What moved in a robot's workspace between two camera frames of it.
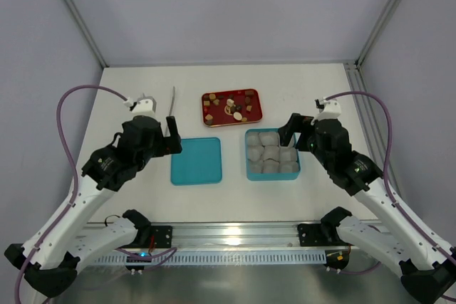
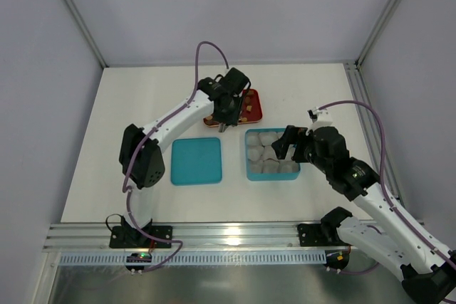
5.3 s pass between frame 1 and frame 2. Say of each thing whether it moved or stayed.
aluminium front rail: stayed
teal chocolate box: stayed
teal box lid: stayed
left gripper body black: moved
